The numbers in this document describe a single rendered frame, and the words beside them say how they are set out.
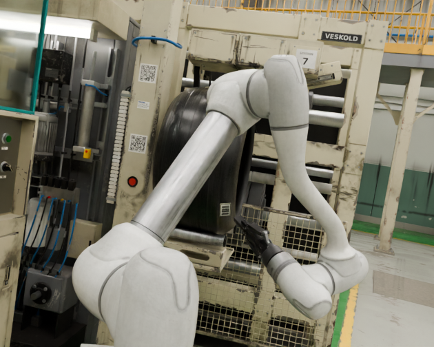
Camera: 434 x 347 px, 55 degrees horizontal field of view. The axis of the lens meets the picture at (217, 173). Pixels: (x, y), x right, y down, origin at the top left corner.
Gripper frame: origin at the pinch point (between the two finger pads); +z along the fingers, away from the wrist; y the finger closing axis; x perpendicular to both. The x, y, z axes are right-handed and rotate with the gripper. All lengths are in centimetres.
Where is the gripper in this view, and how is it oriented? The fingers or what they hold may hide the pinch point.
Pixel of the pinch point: (242, 223)
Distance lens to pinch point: 145.7
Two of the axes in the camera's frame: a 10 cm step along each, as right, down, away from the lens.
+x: 8.7, -2.3, 4.3
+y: -0.4, 8.4, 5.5
